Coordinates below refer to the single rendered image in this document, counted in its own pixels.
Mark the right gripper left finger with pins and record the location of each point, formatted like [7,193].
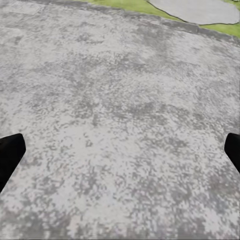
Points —
[12,149]

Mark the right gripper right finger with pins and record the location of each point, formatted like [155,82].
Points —
[232,149]

